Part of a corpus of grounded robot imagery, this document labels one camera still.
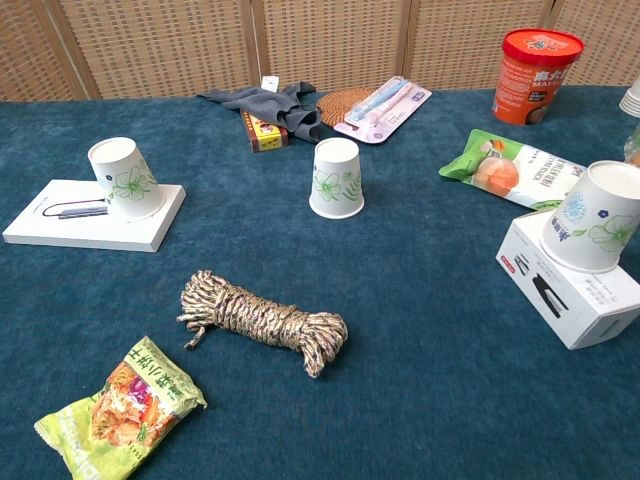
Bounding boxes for white paper cup green flower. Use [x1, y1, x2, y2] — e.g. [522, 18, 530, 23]
[88, 137, 166, 221]

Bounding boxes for white paper cup blue flower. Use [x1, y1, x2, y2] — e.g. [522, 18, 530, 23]
[539, 160, 640, 274]

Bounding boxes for stack of paper cups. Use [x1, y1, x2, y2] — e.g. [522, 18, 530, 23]
[618, 74, 640, 119]

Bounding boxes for white paper cup green leaves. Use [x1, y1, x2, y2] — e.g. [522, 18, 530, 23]
[308, 137, 365, 220]

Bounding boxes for small red yellow box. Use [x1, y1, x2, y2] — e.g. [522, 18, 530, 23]
[240, 108, 290, 154]

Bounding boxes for round woven brown coaster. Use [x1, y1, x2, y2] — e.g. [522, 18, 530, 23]
[315, 87, 376, 129]

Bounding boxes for pink toothbrush blister pack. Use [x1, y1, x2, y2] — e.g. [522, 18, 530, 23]
[333, 75, 433, 145]

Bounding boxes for grey cloth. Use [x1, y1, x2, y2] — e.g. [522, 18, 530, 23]
[197, 82, 324, 144]

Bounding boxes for green white snack pouch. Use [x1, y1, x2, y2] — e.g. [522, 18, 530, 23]
[438, 128, 587, 211]

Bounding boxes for flat white product box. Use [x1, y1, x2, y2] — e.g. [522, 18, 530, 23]
[2, 178, 187, 254]

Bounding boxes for white stapler box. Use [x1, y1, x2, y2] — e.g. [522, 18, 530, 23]
[495, 208, 640, 351]

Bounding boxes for woven rattan folding screen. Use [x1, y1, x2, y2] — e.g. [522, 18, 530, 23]
[0, 0, 640, 104]

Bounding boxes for red instant noodle tub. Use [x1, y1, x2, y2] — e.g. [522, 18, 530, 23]
[492, 28, 585, 126]

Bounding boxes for green snack packet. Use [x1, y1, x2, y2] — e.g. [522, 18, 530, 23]
[33, 335, 208, 480]

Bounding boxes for beige braided rope bundle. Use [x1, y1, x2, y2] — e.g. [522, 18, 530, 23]
[176, 269, 350, 380]

